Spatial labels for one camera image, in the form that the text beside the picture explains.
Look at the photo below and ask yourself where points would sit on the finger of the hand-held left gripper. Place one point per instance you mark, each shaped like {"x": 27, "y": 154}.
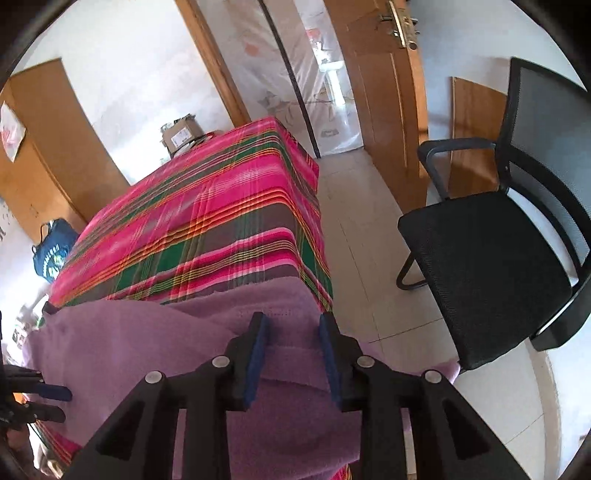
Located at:
{"x": 44, "y": 413}
{"x": 51, "y": 392}

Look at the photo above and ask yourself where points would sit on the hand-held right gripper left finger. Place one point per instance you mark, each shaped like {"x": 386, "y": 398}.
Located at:
{"x": 256, "y": 364}

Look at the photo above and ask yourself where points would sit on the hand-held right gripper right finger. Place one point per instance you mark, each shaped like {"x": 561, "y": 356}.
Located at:
{"x": 328, "y": 364}

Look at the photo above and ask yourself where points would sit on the purple fleece pants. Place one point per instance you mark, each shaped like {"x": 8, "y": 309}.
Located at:
{"x": 295, "y": 438}

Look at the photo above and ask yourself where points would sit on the cluttered white side table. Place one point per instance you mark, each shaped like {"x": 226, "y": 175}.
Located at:
{"x": 27, "y": 323}

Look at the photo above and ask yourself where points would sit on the blue tote bag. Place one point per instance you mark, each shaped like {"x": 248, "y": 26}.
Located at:
{"x": 53, "y": 254}

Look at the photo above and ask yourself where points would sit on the pink green plaid blanket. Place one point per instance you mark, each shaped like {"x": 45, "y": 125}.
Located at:
{"x": 194, "y": 221}

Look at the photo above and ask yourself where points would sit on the black mesh office chair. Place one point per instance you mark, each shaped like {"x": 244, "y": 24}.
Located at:
{"x": 480, "y": 267}

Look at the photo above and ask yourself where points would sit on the wooden wardrobe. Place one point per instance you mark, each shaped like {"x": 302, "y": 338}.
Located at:
{"x": 51, "y": 152}

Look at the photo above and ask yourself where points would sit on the white plastic bag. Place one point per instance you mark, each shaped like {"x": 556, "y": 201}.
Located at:
{"x": 10, "y": 134}

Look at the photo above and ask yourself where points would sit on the cardboard box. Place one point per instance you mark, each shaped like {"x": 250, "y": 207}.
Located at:
{"x": 182, "y": 136}

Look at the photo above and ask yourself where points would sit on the wooden door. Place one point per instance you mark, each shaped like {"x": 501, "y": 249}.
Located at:
{"x": 383, "y": 115}

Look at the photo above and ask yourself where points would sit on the wooden board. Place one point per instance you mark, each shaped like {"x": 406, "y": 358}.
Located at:
{"x": 475, "y": 120}

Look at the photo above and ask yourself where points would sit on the printed mesh door curtain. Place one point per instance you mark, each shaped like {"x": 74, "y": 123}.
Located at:
{"x": 314, "y": 78}

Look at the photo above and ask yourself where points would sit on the wooden door frame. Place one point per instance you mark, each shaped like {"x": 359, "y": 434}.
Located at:
{"x": 212, "y": 60}

